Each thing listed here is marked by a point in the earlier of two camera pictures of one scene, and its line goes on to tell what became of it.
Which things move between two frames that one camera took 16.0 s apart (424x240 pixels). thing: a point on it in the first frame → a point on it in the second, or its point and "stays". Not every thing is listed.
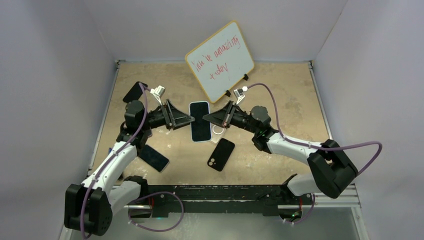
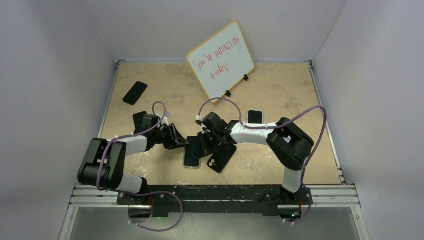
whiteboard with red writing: (221, 61) stays
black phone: (135, 93) stays
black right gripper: (221, 117) → (207, 148)
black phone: (153, 158) → (192, 153)
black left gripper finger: (178, 117) → (179, 140)
